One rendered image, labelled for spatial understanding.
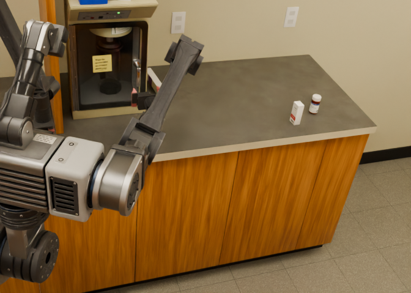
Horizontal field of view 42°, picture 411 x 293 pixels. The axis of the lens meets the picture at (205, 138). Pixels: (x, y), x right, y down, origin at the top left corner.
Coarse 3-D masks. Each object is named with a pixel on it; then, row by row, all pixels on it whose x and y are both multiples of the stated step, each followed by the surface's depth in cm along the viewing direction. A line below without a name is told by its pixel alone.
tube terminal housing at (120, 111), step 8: (64, 0) 208; (64, 8) 212; (72, 104) 228; (72, 112) 232; (80, 112) 231; (88, 112) 233; (96, 112) 234; (104, 112) 235; (112, 112) 237; (120, 112) 238; (128, 112) 240; (136, 112) 241
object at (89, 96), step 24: (72, 24) 206; (96, 24) 208; (120, 24) 212; (144, 24) 215; (96, 48) 214; (120, 48) 218; (144, 48) 221; (96, 72) 221; (120, 72) 225; (144, 72) 228; (96, 96) 228; (120, 96) 232
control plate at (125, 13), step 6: (84, 12) 196; (90, 12) 196; (96, 12) 197; (102, 12) 198; (108, 12) 199; (114, 12) 200; (120, 12) 201; (126, 12) 202; (78, 18) 201; (84, 18) 202; (90, 18) 203; (96, 18) 204; (102, 18) 205; (108, 18) 206; (114, 18) 207
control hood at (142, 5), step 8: (72, 0) 194; (112, 0) 198; (136, 0) 200; (144, 0) 201; (152, 0) 202; (72, 8) 191; (80, 8) 192; (88, 8) 193; (96, 8) 194; (104, 8) 195; (112, 8) 196; (120, 8) 197; (128, 8) 198; (136, 8) 200; (144, 8) 201; (152, 8) 202; (72, 16) 198; (128, 16) 207; (136, 16) 208; (144, 16) 209
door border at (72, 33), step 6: (72, 30) 207; (72, 36) 208; (72, 42) 210; (72, 48) 211; (72, 54) 213; (72, 60) 214; (72, 66) 216; (72, 72) 217; (72, 84) 220; (78, 102) 227; (78, 108) 229
